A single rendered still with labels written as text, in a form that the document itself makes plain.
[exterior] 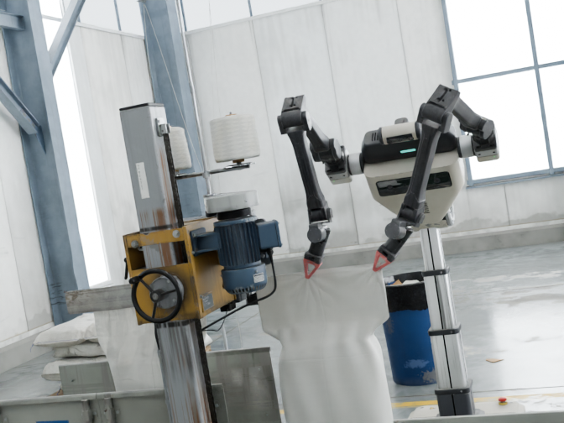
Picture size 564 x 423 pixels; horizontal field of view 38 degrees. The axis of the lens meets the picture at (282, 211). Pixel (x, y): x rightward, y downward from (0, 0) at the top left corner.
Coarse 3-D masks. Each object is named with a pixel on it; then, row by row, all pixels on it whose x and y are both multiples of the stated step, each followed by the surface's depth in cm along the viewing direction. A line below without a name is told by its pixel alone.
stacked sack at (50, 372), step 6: (60, 360) 586; (66, 360) 583; (72, 360) 582; (78, 360) 579; (84, 360) 577; (90, 360) 577; (48, 366) 583; (54, 366) 580; (48, 372) 580; (54, 372) 579; (48, 378) 580; (54, 378) 579
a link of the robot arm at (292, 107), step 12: (300, 96) 296; (288, 108) 293; (300, 108) 290; (288, 120) 290; (300, 120) 289; (312, 120) 307; (312, 132) 309; (312, 144) 318; (324, 144) 318; (336, 144) 323; (312, 156) 326; (336, 156) 324
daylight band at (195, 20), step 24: (96, 0) 1050; (120, 0) 1111; (192, 0) 1168; (216, 0) 1157; (240, 0) 1146; (264, 0) 1135; (288, 0) 1125; (312, 0) 1114; (96, 24) 1041; (192, 24) 1172
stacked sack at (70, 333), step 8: (72, 320) 617; (80, 320) 603; (88, 320) 600; (56, 328) 586; (64, 328) 583; (72, 328) 580; (80, 328) 579; (40, 336) 584; (48, 336) 580; (56, 336) 578; (64, 336) 575; (72, 336) 572; (80, 336) 571; (40, 344) 578; (48, 344) 579; (56, 344) 577; (64, 344) 575; (72, 344) 573
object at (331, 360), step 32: (288, 288) 312; (320, 288) 309; (352, 288) 304; (384, 288) 300; (288, 320) 313; (320, 320) 310; (352, 320) 306; (384, 320) 301; (288, 352) 309; (320, 352) 303; (352, 352) 299; (288, 384) 310; (320, 384) 304; (352, 384) 300; (384, 384) 302; (288, 416) 311; (320, 416) 305; (352, 416) 301; (384, 416) 301
